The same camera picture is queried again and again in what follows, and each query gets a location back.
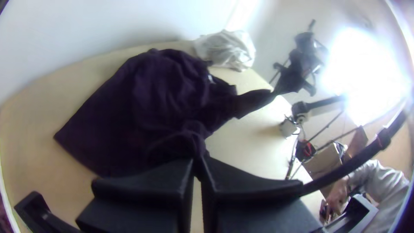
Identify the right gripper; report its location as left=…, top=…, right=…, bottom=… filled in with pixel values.
left=273, top=50, right=324, bottom=97

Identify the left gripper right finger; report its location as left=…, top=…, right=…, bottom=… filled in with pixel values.
left=194, top=154, right=324, bottom=233

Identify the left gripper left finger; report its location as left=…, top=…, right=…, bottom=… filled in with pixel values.
left=76, top=157, right=194, bottom=233

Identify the black t-shirt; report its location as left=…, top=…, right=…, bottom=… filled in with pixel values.
left=53, top=47, right=285, bottom=179

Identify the heap of clothes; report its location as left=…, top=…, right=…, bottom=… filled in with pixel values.
left=193, top=29, right=257, bottom=72

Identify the brown cardboard box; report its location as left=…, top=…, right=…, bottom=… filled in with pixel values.
left=343, top=125, right=369, bottom=162
left=302, top=142, right=345, bottom=180

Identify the person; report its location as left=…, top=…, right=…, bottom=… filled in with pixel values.
left=325, top=158, right=412, bottom=233

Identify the black cable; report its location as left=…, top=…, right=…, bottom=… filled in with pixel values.
left=301, top=102, right=413, bottom=196

